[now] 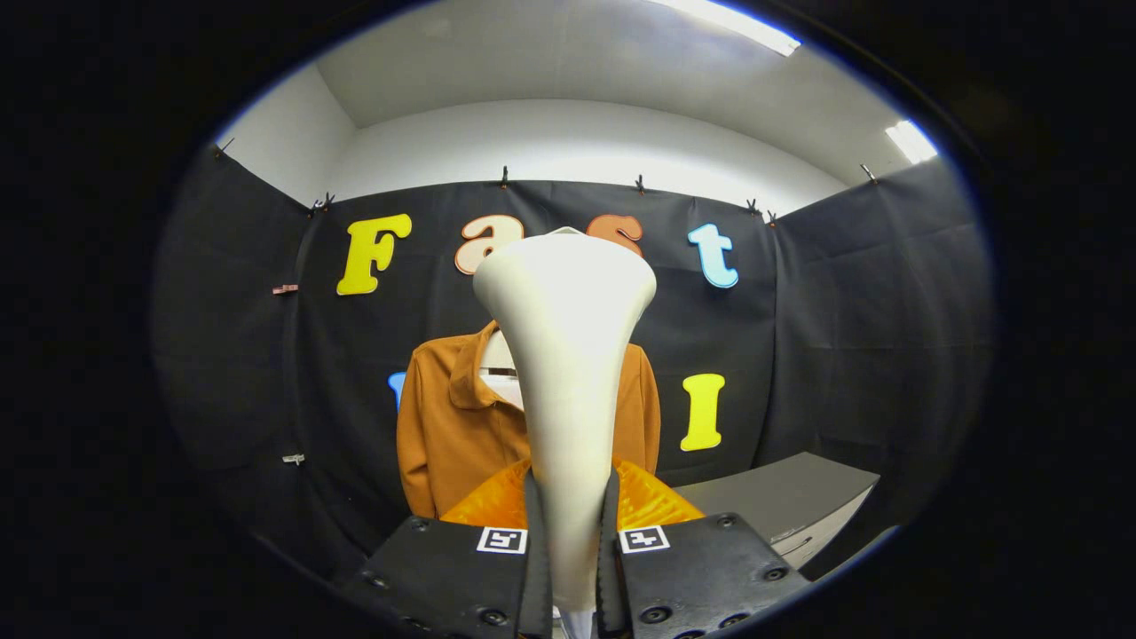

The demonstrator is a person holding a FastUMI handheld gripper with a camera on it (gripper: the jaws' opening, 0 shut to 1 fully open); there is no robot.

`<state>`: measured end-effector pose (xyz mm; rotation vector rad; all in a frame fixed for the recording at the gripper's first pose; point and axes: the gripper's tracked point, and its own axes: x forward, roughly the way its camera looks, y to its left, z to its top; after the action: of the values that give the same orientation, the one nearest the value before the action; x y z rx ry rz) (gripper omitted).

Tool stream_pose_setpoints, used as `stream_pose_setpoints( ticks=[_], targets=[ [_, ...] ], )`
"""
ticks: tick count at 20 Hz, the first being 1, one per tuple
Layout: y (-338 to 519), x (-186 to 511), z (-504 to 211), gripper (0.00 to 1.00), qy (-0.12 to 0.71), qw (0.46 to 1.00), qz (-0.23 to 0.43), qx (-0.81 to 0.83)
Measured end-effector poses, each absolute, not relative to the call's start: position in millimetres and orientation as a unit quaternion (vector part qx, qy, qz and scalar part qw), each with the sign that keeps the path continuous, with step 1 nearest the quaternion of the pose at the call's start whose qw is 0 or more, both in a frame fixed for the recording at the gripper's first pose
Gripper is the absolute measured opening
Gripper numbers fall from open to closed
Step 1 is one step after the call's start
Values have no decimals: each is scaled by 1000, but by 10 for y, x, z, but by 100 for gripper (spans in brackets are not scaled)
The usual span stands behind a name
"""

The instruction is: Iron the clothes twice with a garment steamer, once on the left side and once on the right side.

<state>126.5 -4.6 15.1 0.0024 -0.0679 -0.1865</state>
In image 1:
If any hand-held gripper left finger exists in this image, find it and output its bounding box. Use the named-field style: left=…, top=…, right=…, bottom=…
left=335, top=456, right=554, bottom=639

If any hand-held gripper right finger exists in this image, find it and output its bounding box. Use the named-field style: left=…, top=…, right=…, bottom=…
left=595, top=456, right=813, bottom=639

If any orange-brown button shirt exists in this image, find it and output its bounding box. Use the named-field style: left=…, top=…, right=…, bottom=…
left=396, top=320, right=662, bottom=520

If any white garment steamer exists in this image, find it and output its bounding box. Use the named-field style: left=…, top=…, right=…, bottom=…
left=472, top=226, right=659, bottom=639

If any white mannequin torso stand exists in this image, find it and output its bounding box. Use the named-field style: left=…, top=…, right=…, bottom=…
left=479, top=330, right=526, bottom=409

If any grey cabinet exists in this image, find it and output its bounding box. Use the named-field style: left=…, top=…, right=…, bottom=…
left=674, top=452, right=881, bottom=569

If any black backdrop cloth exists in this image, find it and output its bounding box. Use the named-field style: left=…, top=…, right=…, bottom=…
left=153, top=146, right=993, bottom=578

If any row of black backdrop clips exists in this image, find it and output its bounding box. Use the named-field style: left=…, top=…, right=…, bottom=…
left=213, top=138, right=880, bottom=223

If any small ceiling light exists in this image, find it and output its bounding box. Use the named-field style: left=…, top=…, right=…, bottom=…
left=885, top=120, right=939, bottom=165

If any long ceiling light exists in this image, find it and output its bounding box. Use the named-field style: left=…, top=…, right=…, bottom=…
left=652, top=0, right=802, bottom=57

